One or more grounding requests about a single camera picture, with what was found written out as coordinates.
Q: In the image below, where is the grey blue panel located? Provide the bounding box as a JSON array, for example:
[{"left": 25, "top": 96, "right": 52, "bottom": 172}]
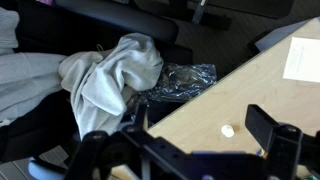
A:
[{"left": 254, "top": 18, "right": 312, "bottom": 53}]

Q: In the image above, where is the grey chair wheel base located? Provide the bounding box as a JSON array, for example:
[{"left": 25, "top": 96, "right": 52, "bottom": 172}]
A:
[{"left": 26, "top": 154, "right": 73, "bottom": 180}]

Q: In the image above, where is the grey hoodie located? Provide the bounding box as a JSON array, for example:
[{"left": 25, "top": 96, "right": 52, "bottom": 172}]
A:
[{"left": 0, "top": 6, "right": 165, "bottom": 141}]

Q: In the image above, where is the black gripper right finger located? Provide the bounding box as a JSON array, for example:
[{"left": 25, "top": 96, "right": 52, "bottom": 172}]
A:
[{"left": 244, "top": 104, "right": 320, "bottom": 180}]

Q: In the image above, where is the white paper sheet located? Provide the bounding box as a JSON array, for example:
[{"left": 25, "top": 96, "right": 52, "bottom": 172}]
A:
[{"left": 282, "top": 36, "right": 320, "bottom": 84}]

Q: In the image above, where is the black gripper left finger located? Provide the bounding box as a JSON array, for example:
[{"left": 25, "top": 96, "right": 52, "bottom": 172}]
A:
[{"left": 63, "top": 103, "right": 191, "bottom": 180}]

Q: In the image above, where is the small white bottle cap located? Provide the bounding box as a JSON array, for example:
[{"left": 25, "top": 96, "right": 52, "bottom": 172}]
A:
[{"left": 220, "top": 124, "right": 235, "bottom": 139}]

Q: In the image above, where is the black office chair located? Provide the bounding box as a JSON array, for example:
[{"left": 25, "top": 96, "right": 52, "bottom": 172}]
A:
[{"left": 0, "top": 0, "right": 194, "bottom": 164}]

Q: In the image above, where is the crinkled clear plastic bag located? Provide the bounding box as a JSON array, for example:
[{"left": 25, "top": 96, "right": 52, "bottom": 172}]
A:
[{"left": 124, "top": 62, "right": 218, "bottom": 116}]

